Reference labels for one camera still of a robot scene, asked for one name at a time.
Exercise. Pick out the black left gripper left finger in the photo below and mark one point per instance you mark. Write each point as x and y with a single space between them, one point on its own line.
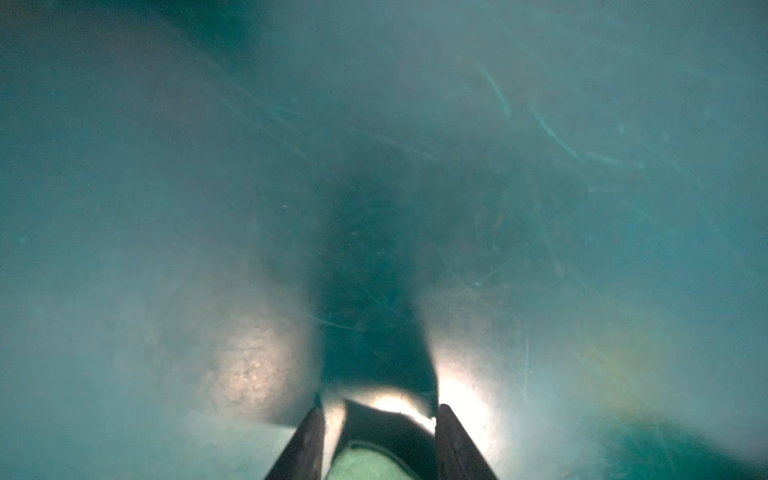
302 457

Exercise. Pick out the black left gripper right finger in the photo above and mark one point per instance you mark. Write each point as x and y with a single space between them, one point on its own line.
457 456

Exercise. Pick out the dark green t shirt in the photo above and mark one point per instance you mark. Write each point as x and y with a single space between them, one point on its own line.
381 444

